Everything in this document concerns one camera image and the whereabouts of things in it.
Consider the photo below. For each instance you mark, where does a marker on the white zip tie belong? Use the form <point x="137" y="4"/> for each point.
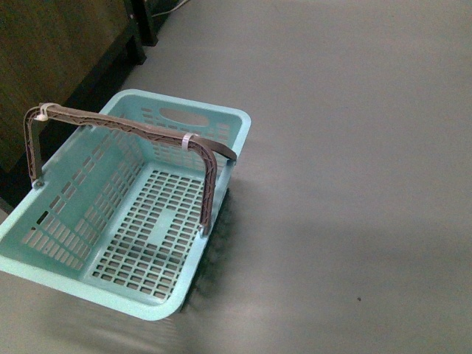
<point x="186" y="140"/>
<point x="43" y="115"/>

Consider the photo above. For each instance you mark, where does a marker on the brown basket handle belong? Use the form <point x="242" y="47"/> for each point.
<point x="205" y="148"/>

